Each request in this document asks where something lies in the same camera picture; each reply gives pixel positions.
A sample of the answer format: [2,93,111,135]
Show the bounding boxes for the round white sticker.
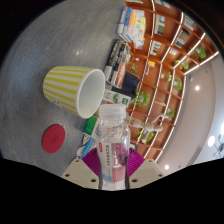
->
[75,145,84,158]

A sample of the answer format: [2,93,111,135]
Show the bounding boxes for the wooden shelf unit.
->
[124,0,221,163]

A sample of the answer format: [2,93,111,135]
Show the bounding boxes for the ceiling lights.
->
[163,84,224,171]

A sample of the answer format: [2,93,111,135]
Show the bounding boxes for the low green white box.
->
[83,115,100,137]

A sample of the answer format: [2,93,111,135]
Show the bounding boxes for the colourful book stack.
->
[116,6,148,50]

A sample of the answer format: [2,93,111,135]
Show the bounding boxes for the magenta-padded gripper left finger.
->
[61,147,102,190]

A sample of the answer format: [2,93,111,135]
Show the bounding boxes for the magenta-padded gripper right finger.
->
[125,147,166,191]

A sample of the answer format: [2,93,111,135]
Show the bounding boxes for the yellow striped white cup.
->
[42,65,107,120]

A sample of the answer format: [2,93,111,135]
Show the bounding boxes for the dark book stack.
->
[103,39,132,88]

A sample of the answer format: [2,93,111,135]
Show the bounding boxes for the dark blue chair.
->
[111,70,142,100]

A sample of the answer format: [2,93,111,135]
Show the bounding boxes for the clear plastic drink bottle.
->
[94,103,132,192]

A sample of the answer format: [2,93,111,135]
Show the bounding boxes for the tall green white carton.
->
[102,89,133,107]

